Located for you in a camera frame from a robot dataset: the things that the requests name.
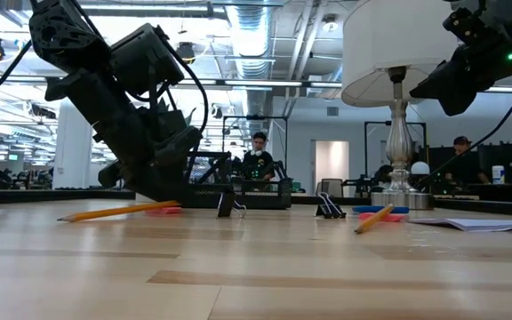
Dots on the black aluminium table frame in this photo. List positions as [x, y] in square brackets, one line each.
[60, 195]

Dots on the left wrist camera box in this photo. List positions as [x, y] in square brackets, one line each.
[147, 58]

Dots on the green exit sign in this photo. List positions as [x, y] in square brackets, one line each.
[13, 157]

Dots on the white dome object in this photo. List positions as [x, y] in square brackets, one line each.
[420, 168]

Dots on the orange pencil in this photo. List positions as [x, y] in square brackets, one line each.
[114, 211]
[373, 219]

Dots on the white wipes canister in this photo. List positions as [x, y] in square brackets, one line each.
[498, 175]

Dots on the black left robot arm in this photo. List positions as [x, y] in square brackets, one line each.
[65, 35]

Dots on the large black binder clip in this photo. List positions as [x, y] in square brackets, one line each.
[226, 204]

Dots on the pink eraser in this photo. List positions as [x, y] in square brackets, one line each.
[162, 212]
[394, 217]

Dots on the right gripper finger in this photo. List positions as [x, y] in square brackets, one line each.
[450, 106]
[456, 75]

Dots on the grey office chair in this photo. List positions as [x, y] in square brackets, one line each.
[331, 186]

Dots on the person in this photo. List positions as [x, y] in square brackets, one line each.
[462, 171]
[258, 166]
[381, 173]

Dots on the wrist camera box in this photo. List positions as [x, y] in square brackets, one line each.
[467, 26]
[147, 58]

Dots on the black mesh desk organizer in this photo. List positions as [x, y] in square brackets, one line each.
[265, 197]

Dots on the small black binder clip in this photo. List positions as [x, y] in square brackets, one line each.
[327, 212]

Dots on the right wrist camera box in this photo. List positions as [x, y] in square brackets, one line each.
[467, 26]

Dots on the white column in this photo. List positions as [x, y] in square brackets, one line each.
[67, 160]

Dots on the white shade silver table lamp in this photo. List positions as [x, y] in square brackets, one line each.
[389, 44]

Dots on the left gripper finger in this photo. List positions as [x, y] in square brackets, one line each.
[189, 166]
[162, 189]

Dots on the pale blue sticky note pad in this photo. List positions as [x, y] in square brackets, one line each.
[482, 224]

